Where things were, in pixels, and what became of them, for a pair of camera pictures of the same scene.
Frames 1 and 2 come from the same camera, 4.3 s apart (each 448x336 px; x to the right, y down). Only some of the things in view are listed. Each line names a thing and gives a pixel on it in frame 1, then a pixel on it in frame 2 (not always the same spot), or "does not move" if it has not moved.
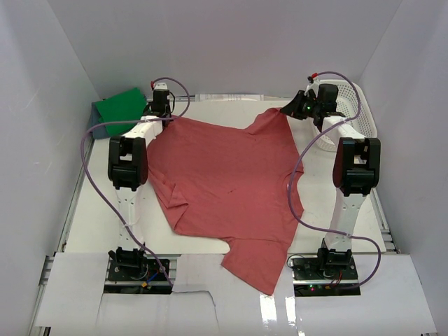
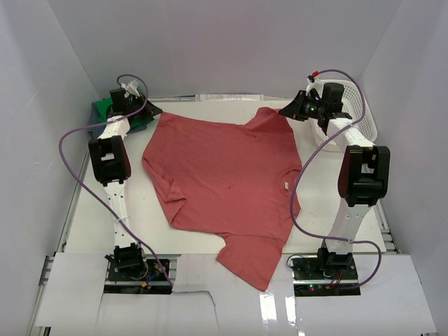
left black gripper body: x=167 y=112 -> x=136 y=105
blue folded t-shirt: x=101 y=131 does not move
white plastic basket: x=351 y=104 does not move
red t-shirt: x=236 y=183 does not move
